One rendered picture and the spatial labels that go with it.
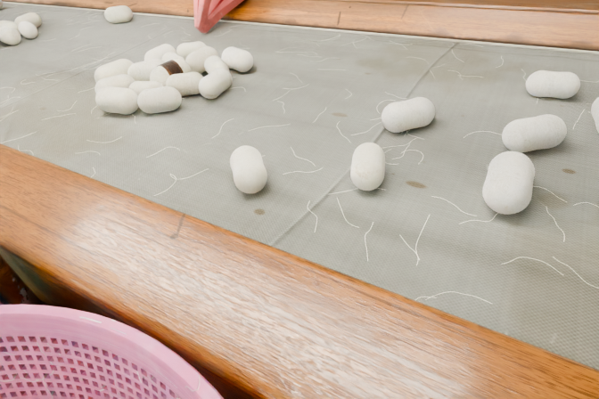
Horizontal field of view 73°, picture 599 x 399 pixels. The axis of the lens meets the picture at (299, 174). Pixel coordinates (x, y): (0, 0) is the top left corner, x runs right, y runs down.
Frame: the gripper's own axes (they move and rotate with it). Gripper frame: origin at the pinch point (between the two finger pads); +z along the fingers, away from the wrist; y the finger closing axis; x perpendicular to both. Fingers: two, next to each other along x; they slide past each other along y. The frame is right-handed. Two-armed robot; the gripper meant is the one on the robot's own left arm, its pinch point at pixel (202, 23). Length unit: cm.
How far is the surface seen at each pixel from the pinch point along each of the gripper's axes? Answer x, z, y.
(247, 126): -8.8, 12.3, 17.0
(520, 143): -8.0, 9.5, 34.6
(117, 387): -20.3, 25.6, 23.6
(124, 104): -11.3, 13.4, 7.0
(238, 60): -5.4, 5.9, 11.2
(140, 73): -8.5, 9.8, 4.0
